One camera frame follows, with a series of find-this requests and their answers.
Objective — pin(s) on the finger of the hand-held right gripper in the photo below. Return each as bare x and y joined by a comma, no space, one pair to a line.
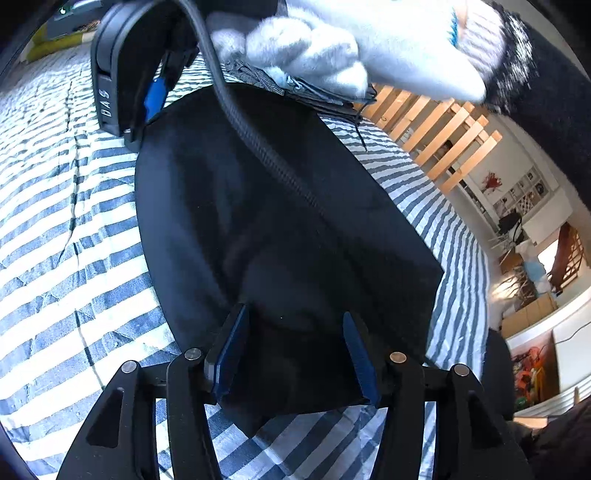
154,99

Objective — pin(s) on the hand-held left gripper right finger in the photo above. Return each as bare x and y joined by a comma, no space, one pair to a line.
362,364

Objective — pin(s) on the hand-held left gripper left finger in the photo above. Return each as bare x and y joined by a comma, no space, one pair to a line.
231,350

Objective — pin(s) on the black pants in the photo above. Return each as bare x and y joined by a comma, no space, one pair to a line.
277,230

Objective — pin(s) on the person's right forearm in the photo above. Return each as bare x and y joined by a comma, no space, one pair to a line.
554,92

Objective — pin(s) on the person's right hand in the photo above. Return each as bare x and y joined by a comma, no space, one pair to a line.
369,41

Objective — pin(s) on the green red rolled pillows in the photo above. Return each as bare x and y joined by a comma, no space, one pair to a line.
55,46

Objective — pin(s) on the striped bed sheet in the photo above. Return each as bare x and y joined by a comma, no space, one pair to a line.
69,230

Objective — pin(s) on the orange abstract painting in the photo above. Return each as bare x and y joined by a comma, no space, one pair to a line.
535,369

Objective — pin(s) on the black office chair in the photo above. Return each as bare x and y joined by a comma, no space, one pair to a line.
508,226

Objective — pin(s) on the person's leg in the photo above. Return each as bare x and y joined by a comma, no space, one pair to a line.
558,447

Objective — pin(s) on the red abstract wall picture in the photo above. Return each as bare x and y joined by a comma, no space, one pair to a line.
491,181

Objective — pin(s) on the wooden slatted bed rail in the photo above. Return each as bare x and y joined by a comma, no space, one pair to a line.
443,134

